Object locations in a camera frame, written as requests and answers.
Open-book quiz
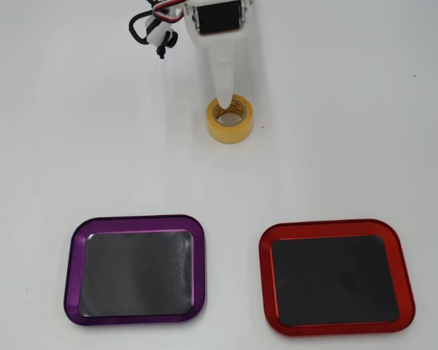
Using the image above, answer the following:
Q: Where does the red metal tray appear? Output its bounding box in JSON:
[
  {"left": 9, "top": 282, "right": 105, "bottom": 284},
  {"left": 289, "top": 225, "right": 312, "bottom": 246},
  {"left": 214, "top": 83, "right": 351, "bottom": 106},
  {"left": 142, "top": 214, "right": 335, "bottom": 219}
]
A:
[{"left": 258, "top": 218, "right": 417, "bottom": 333}]

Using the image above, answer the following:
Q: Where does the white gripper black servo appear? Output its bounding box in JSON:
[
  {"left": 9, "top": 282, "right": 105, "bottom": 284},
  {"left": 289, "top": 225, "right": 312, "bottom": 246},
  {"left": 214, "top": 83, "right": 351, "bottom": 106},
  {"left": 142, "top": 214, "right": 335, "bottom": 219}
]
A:
[{"left": 183, "top": 0, "right": 256, "bottom": 110}]

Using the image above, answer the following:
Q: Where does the black cable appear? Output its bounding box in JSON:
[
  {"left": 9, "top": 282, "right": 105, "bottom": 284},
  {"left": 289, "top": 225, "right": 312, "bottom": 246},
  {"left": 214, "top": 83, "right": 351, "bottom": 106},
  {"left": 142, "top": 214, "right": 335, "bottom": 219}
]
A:
[{"left": 128, "top": 9, "right": 180, "bottom": 49}]

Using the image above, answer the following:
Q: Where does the yellow masking tape roll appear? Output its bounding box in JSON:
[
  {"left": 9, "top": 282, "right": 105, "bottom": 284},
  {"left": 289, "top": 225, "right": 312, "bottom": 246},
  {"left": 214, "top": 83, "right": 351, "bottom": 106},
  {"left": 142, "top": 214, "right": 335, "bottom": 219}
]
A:
[{"left": 206, "top": 93, "right": 254, "bottom": 144}]

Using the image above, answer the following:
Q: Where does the purple metal tray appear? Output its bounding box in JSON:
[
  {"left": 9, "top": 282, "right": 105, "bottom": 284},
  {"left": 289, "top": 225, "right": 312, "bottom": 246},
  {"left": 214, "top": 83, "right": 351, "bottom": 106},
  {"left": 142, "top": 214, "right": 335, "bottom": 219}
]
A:
[{"left": 63, "top": 214, "right": 207, "bottom": 327}]

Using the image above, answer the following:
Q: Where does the red white black servo wire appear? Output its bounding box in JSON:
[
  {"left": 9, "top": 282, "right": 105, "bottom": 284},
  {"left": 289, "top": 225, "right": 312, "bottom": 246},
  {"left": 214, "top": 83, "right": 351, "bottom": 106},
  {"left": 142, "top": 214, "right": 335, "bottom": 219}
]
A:
[{"left": 145, "top": 0, "right": 187, "bottom": 25}]

